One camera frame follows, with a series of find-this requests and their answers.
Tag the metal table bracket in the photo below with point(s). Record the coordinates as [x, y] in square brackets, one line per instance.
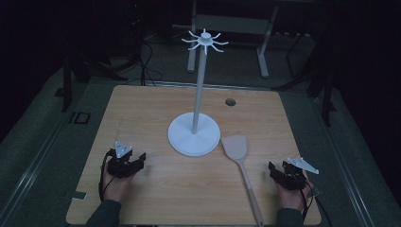
[79, 195]

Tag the person's left hand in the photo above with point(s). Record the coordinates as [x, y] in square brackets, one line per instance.
[117, 187]

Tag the black metal stand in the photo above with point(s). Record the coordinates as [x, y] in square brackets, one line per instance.
[66, 82]
[326, 94]

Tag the white utensil rack with hooks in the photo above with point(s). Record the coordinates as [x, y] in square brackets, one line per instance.
[194, 135]

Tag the white metal desk frame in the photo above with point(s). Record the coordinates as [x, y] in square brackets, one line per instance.
[261, 47]

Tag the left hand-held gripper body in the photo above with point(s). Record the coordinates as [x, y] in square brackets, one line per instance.
[121, 164]

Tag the person's right hand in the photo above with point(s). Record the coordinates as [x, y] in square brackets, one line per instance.
[293, 198]

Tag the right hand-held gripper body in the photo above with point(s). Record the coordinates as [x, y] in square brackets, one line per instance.
[291, 176]

